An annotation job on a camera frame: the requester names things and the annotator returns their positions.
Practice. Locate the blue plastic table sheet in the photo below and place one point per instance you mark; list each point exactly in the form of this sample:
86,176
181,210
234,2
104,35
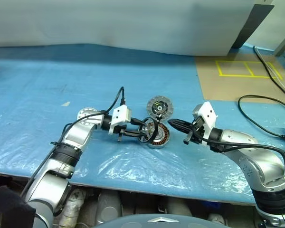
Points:
133,78

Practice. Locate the light grey rounded shape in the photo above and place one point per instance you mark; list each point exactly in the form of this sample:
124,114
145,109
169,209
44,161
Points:
179,206

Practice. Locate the small paper scrap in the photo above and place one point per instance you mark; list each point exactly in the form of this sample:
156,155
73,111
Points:
66,103

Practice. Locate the black cloth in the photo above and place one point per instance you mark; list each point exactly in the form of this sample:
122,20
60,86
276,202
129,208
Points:
7,209

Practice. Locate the yellow tape grid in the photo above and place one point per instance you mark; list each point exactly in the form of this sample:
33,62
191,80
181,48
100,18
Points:
237,76

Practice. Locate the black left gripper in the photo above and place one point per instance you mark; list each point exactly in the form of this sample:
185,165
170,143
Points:
121,129

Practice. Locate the grey robot chest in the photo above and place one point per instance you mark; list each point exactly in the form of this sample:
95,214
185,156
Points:
156,222

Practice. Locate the brown cardboard sheet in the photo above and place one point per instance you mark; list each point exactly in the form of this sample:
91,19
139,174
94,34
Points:
211,88

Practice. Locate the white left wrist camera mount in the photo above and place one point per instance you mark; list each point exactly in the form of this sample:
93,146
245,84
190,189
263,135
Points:
121,115

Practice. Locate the small white rounded shape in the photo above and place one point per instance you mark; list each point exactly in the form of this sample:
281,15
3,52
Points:
216,218

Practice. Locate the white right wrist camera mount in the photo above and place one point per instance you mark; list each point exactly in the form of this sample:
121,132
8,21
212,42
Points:
207,114

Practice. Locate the grey rounded cylinder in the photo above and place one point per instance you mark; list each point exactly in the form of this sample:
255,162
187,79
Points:
109,207

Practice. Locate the large white board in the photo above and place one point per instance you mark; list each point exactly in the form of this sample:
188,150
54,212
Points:
109,23

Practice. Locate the dark grey panel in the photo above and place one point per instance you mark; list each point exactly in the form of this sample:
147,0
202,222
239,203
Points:
251,26

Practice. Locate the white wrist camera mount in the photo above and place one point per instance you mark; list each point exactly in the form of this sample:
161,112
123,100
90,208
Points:
207,114
121,115

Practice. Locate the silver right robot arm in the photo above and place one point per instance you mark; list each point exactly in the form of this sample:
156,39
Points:
240,137

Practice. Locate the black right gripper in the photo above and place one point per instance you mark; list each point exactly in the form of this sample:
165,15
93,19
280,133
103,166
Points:
196,135

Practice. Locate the copper wound motor stator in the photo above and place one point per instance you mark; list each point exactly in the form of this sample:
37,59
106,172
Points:
162,136

